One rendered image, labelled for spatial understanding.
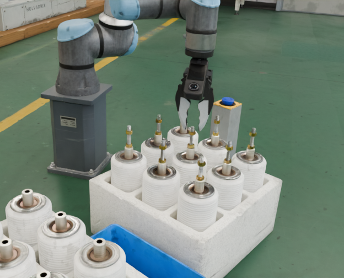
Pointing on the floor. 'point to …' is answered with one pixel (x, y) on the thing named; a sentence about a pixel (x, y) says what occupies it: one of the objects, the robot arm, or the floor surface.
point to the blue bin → (145, 255)
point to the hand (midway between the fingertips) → (192, 126)
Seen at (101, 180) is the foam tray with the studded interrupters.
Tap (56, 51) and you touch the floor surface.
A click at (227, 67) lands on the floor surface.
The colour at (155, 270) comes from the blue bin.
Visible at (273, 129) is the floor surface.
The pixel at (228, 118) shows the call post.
